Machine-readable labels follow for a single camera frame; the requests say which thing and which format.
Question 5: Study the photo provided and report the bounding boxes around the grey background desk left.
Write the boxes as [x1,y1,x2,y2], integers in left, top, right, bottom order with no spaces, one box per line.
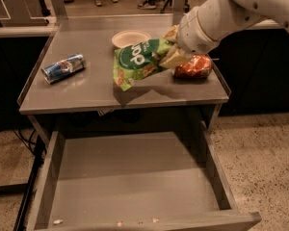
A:
[0,0,51,27]

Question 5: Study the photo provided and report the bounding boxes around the crushed blue soda can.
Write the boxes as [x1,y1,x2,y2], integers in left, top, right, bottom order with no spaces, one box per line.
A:
[41,54,86,84]

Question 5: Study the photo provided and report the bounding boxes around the black floor cables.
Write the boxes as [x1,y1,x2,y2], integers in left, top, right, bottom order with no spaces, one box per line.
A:
[0,106,39,156]

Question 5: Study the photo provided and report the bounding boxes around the white paper bowl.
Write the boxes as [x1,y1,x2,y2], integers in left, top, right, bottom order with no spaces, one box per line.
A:
[112,30,151,48]

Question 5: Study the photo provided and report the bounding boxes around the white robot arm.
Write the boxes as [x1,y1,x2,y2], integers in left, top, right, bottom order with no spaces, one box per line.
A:
[160,0,289,68]

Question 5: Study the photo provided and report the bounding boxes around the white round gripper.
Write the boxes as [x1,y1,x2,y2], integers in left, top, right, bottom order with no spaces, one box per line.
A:
[159,7,220,68]

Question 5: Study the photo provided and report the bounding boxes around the crushed orange soda can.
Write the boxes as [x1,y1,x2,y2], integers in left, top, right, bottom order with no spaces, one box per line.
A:
[172,56,212,79]

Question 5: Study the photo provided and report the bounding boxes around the green rice chip bag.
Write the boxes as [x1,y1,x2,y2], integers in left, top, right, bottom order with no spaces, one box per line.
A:
[113,38,173,91]

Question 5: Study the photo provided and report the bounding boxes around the open grey top drawer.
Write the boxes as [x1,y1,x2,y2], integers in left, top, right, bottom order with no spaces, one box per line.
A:
[27,124,261,231]

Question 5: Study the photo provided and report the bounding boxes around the white horizontal rail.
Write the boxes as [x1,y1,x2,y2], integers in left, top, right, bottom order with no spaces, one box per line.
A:
[0,19,281,38]

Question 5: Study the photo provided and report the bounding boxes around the grey drawer cabinet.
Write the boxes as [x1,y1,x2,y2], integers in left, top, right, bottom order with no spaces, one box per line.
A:
[16,14,232,140]

